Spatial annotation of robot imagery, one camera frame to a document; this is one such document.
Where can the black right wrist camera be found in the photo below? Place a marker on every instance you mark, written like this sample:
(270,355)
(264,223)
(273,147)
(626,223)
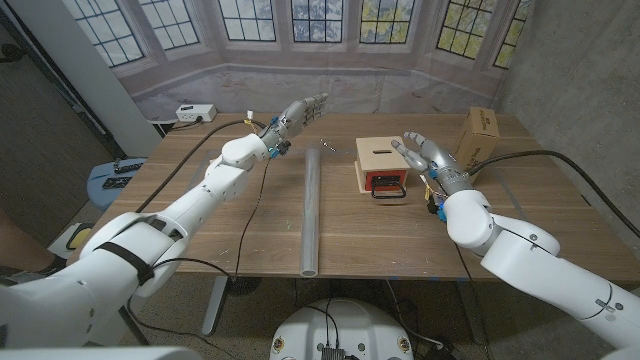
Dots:
(439,210)

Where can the white table leg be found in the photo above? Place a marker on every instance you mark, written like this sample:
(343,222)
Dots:
(214,305)

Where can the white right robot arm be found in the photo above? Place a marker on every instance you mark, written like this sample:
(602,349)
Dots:
(525,255)

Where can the printed window backdrop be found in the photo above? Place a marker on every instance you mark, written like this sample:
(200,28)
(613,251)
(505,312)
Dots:
(325,85)

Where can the wooden drawer red front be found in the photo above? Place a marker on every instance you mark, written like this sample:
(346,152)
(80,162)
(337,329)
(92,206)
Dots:
(385,180)

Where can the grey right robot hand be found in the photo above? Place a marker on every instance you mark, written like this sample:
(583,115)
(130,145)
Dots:
(440,162)

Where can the white yellow floor device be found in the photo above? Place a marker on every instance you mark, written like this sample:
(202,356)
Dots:
(70,240)

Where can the grey metal tube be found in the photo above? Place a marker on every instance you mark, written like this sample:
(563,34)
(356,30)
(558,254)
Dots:
(310,215)

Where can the cardboard packing box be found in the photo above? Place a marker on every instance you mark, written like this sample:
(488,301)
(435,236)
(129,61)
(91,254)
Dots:
(477,137)

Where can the wooden box with slot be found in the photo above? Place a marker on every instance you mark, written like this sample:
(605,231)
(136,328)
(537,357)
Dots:
(382,152)

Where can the blue round stool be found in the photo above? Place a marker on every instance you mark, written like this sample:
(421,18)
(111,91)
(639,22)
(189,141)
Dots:
(100,192)

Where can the flat black device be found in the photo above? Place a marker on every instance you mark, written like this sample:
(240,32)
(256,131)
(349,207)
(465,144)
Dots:
(117,182)

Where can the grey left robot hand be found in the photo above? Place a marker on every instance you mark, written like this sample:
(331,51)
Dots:
(292,120)

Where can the long black remote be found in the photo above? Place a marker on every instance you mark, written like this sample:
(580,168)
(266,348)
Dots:
(129,165)

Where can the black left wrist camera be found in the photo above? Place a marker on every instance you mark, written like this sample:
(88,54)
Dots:
(282,149)

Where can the black round floor base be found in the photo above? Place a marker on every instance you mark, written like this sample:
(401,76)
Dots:
(245,286)

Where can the white power strip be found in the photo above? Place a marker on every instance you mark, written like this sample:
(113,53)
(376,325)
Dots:
(195,113)

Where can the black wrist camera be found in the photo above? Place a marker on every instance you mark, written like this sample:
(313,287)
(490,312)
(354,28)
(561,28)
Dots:
(282,149)
(439,210)

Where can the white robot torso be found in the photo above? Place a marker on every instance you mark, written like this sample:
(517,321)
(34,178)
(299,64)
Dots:
(345,327)

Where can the small metal screw part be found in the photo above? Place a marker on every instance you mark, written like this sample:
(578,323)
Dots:
(327,145)

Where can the grey table leg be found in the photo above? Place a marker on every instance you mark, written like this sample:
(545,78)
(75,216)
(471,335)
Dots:
(472,312)

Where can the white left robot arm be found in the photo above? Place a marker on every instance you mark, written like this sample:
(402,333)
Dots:
(125,250)

